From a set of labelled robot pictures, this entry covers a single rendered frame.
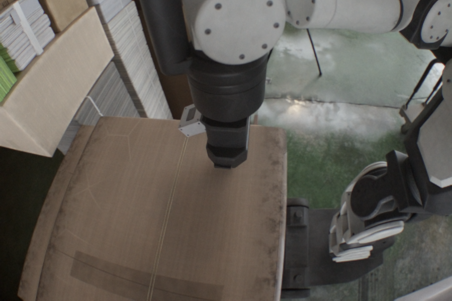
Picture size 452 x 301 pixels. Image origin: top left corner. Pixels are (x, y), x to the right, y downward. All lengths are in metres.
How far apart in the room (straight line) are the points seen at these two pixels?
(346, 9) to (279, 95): 1.86
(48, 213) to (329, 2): 0.60
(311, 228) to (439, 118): 1.05
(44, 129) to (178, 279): 0.47
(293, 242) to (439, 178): 0.99
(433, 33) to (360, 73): 2.39
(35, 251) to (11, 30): 0.49
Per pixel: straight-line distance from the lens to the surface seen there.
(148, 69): 1.11
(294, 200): 1.34
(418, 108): 2.37
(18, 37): 0.63
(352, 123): 2.07
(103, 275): 0.39
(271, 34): 0.17
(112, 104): 0.84
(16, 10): 0.62
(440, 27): 0.33
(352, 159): 1.85
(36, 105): 0.61
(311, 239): 1.34
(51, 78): 0.64
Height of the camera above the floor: 1.43
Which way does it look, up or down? 53 degrees down
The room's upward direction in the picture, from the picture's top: 6 degrees counter-clockwise
